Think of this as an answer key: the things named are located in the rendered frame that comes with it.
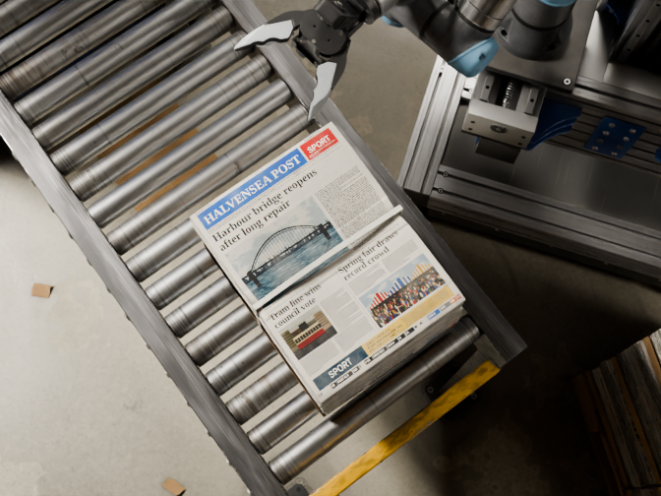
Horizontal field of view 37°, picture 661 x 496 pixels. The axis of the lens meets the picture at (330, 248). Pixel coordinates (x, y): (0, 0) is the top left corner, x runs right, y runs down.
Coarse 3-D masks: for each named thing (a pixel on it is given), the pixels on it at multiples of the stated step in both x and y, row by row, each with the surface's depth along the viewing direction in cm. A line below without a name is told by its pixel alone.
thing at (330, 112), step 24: (216, 0) 199; (240, 0) 196; (240, 24) 195; (264, 24) 195; (264, 48) 194; (288, 48) 194; (288, 72) 192; (312, 96) 191; (312, 120) 192; (336, 120) 190; (360, 144) 188; (384, 168) 187; (408, 216) 185; (432, 240) 184; (456, 264) 182; (480, 288) 181; (480, 312) 180; (504, 336) 179; (504, 360) 179
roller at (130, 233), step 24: (288, 120) 190; (240, 144) 189; (264, 144) 189; (216, 168) 187; (240, 168) 188; (168, 192) 187; (192, 192) 186; (144, 216) 185; (168, 216) 186; (120, 240) 183
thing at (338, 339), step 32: (384, 256) 159; (416, 256) 159; (320, 288) 158; (352, 288) 158; (384, 288) 157; (416, 288) 157; (448, 288) 157; (288, 320) 156; (320, 320) 156; (352, 320) 156; (384, 320) 156; (416, 320) 156; (448, 320) 162; (288, 352) 155; (320, 352) 155; (352, 352) 155; (384, 352) 155; (320, 384) 154; (352, 384) 159
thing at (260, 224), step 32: (288, 160) 163; (320, 160) 163; (352, 160) 163; (224, 192) 162; (256, 192) 162; (288, 192) 161; (320, 192) 161; (352, 192) 162; (384, 192) 162; (224, 224) 160; (256, 224) 160; (288, 224) 160; (320, 224) 160; (224, 256) 159; (256, 256) 159; (288, 256) 159
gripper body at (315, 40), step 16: (352, 0) 149; (368, 0) 147; (368, 16) 149; (304, 32) 145; (320, 32) 145; (336, 32) 146; (352, 32) 153; (304, 48) 150; (320, 48) 145; (336, 48) 145; (320, 64) 149
